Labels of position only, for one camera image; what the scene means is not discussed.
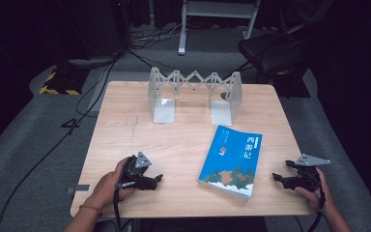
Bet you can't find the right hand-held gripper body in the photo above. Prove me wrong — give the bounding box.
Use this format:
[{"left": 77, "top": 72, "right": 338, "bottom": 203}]
[{"left": 284, "top": 153, "right": 331, "bottom": 193}]

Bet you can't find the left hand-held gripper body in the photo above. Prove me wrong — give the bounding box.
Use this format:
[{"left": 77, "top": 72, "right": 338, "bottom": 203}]
[{"left": 118, "top": 151, "right": 157, "bottom": 191}]

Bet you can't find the blue book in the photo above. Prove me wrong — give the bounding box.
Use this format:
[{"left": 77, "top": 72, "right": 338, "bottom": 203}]
[{"left": 197, "top": 125, "right": 264, "bottom": 201}]

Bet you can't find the person's right hand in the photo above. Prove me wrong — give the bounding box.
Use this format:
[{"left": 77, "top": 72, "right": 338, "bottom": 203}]
[{"left": 294, "top": 166, "right": 336, "bottom": 215}]

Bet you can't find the person's left hand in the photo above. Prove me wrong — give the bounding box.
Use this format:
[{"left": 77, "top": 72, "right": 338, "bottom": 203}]
[{"left": 89, "top": 156, "right": 137, "bottom": 213}]

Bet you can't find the grey tape strip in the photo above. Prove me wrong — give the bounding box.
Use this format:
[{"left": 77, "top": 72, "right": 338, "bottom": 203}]
[{"left": 65, "top": 184, "right": 92, "bottom": 195}]

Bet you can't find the expandable grey metal bookend rack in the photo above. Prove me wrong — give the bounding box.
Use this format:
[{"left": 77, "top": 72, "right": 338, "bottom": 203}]
[{"left": 147, "top": 66, "right": 243, "bottom": 127}]

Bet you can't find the black chair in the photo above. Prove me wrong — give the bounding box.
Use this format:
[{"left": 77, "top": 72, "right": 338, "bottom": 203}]
[{"left": 237, "top": 21, "right": 315, "bottom": 99}]

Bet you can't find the right hand-held gripper cable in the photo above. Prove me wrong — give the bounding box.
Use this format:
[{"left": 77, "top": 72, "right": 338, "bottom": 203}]
[{"left": 304, "top": 170, "right": 327, "bottom": 232}]

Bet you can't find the hand-held gripper cable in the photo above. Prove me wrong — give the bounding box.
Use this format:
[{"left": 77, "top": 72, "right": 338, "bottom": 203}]
[
  {"left": 111, "top": 182, "right": 137, "bottom": 232},
  {"left": 304, "top": 170, "right": 327, "bottom": 232}
]

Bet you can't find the left hand-held gripper cable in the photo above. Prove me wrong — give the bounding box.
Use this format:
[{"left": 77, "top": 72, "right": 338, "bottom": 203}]
[{"left": 111, "top": 182, "right": 137, "bottom": 232}]

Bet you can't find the orange bracelet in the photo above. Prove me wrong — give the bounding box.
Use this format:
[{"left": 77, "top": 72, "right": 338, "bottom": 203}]
[{"left": 78, "top": 203, "right": 104, "bottom": 218}]

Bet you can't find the long black floor cable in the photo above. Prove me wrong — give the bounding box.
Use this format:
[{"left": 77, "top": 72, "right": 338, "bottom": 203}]
[{"left": 0, "top": 54, "right": 121, "bottom": 232}]

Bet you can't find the yellow-black striped base plate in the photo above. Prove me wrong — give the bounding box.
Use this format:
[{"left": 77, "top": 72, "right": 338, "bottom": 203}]
[{"left": 39, "top": 67, "right": 91, "bottom": 97}]

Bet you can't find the bundle of floor cables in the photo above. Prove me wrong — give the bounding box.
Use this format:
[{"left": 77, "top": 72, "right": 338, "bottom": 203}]
[{"left": 128, "top": 23, "right": 187, "bottom": 50}]

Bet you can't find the white metal stand frame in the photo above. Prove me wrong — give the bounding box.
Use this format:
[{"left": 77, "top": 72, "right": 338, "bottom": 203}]
[{"left": 177, "top": 0, "right": 263, "bottom": 57}]

